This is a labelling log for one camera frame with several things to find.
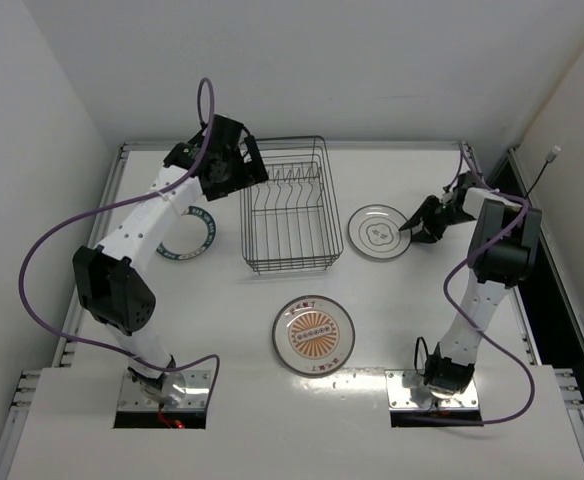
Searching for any orange sunburst plate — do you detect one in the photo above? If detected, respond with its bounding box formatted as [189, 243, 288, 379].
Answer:
[271, 295, 356, 378]

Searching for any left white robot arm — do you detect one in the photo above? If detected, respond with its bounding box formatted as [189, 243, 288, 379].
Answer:
[72, 115, 268, 406]

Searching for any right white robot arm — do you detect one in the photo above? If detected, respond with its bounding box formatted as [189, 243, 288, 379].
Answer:
[400, 187, 542, 395]

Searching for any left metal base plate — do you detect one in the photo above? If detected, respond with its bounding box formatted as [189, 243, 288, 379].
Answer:
[117, 370, 211, 413]

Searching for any grey wire dish rack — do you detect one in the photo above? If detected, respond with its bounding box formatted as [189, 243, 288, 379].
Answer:
[240, 135, 344, 274]

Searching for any white plate grey flower pattern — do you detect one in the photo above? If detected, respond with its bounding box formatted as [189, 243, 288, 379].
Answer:
[347, 204, 411, 261]

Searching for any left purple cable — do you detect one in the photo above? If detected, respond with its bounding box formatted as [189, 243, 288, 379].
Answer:
[18, 77, 221, 401]

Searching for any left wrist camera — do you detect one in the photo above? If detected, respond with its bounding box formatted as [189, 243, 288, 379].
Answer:
[163, 142, 199, 170]

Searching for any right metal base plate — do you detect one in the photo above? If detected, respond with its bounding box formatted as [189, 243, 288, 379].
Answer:
[385, 370, 480, 413]

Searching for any green rimmed white plate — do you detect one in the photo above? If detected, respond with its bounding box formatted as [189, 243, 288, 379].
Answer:
[156, 206, 217, 261]

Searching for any metal base plate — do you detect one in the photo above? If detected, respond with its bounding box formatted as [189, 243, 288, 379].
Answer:
[385, 370, 480, 413]
[117, 370, 211, 413]

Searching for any black cable white plug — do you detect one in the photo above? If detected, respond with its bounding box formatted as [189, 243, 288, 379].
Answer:
[524, 145, 561, 200]

